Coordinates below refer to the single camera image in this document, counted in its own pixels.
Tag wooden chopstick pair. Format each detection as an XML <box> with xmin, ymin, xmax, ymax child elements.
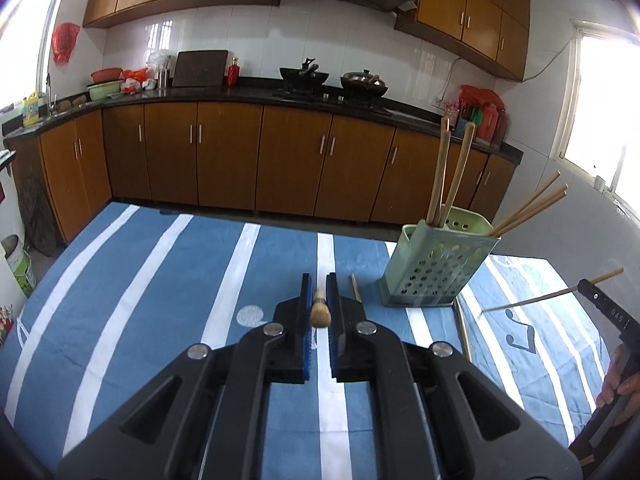
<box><xmin>349</xmin><ymin>274</ymin><xmax>362</xmax><ymax>304</ymax></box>
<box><xmin>438</xmin><ymin>122</ymin><xmax>476</xmax><ymax>228</ymax></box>

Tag lower brown kitchen cabinets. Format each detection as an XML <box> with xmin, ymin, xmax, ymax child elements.
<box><xmin>6</xmin><ymin>102</ymin><xmax>519</xmax><ymax>246</ymax></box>

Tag person's right hand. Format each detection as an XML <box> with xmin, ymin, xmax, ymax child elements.
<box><xmin>596</xmin><ymin>344</ymin><xmax>640</xmax><ymax>426</ymax></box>

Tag blue white striped tablecloth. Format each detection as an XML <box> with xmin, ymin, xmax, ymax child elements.
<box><xmin>1</xmin><ymin>203</ymin><xmax>610</xmax><ymax>469</ymax></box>

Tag green perforated utensil holder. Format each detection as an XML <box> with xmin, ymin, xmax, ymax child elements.
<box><xmin>378</xmin><ymin>207</ymin><xmax>498</xmax><ymax>308</ymax></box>

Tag black lidded pot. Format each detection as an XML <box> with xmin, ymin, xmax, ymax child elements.
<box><xmin>341</xmin><ymin>70</ymin><xmax>388</xmax><ymax>101</ymax></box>

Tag green basin on counter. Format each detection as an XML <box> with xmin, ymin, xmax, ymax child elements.
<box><xmin>87</xmin><ymin>79</ymin><xmax>122</xmax><ymax>102</ymax></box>

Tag yellow detergent bottle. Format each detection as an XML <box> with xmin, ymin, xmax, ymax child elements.
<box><xmin>22</xmin><ymin>92</ymin><xmax>40</xmax><ymax>127</ymax></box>

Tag dark cutting board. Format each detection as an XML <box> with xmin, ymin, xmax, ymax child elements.
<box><xmin>172</xmin><ymin>50</ymin><xmax>229</xmax><ymax>88</ymax></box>

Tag red bottle on counter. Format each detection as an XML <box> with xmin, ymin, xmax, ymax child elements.
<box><xmin>227</xmin><ymin>56</ymin><xmax>240</xmax><ymax>87</ymax></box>

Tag black wok on stove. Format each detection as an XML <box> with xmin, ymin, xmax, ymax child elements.
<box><xmin>280</xmin><ymin>58</ymin><xmax>329</xmax><ymax>92</ymax></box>

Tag red plastic bag hanging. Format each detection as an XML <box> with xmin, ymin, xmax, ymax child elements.
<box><xmin>51</xmin><ymin>22</ymin><xmax>81</xmax><ymax>66</ymax></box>

